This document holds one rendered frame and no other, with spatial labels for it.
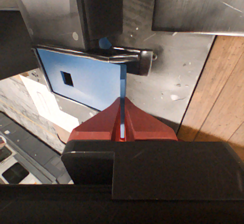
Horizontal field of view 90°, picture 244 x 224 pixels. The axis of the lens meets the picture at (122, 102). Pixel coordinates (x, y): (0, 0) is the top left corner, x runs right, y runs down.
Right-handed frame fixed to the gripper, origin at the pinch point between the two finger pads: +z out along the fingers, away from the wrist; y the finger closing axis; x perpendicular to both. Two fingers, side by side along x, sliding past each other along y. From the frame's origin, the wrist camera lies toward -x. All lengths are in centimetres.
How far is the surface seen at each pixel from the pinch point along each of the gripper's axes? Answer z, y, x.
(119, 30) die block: 10.8, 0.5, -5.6
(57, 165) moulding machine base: 208, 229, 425
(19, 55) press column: 20.6, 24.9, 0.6
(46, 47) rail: 7.1, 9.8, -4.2
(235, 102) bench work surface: 3.4, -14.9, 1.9
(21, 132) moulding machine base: 342, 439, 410
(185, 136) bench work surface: 5.2, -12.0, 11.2
